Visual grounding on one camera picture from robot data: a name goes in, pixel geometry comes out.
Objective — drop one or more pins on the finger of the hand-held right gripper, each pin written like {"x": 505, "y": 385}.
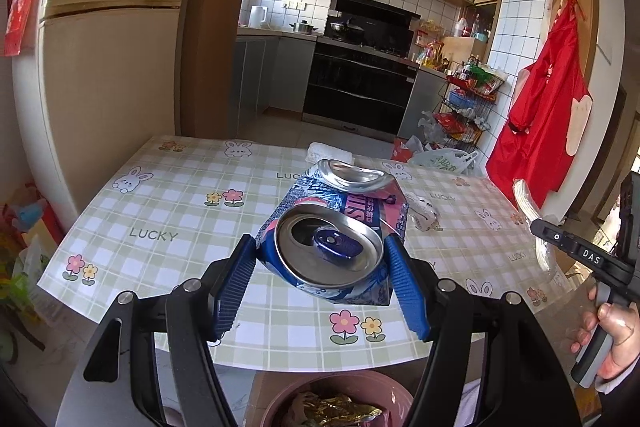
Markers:
{"x": 550, "y": 232}

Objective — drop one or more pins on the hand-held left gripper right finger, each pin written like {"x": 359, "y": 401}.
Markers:
{"x": 407, "y": 287}

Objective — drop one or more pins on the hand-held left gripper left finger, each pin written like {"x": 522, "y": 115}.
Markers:
{"x": 232, "y": 292}

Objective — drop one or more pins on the crushed blue pink can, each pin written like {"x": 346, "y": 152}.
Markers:
{"x": 320, "y": 227}

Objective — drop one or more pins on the pink trash bin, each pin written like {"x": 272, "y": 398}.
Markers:
{"x": 280, "y": 399}

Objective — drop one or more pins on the gold foil wrapper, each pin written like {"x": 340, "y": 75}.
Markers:
{"x": 340, "y": 407}

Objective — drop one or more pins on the person's right hand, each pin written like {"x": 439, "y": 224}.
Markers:
{"x": 622, "y": 352}

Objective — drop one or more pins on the crumpled clear printed wrapper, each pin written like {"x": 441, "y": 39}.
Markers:
{"x": 422, "y": 212}

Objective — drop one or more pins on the red apron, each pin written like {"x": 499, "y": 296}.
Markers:
{"x": 540, "y": 117}

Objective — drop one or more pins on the white shopping bag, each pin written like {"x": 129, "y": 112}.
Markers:
{"x": 440, "y": 162}

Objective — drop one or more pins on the red plastic bag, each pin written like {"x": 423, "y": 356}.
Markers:
{"x": 402, "y": 149}

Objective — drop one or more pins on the clear plastic bag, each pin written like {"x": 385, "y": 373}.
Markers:
{"x": 430, "y": 127}

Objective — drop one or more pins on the narrow grey base cabinet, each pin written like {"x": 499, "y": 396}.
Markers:
{"x": 425, "y": 97}

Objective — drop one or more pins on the black integrated stove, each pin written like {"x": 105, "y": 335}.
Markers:
{"x": 360, "y": 92}

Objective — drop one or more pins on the pile of colourful bags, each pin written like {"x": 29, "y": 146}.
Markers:
{"x": 25, "y": 267}

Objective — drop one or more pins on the group of kitchen bottles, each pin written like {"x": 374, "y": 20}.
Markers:
{"x": 440, "y": 49}

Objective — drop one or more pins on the beige refrigerator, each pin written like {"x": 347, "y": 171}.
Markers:
{"x": 110, "y": 82}

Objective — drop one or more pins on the steel pot with lid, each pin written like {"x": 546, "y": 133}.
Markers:
{"x": 302, "y": 28}

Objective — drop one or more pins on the white electric kettle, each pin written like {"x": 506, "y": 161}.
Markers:
{"x": 257, "y": 17}

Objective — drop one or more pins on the wall socket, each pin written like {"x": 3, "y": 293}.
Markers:
{"x": 293, "y": 5}

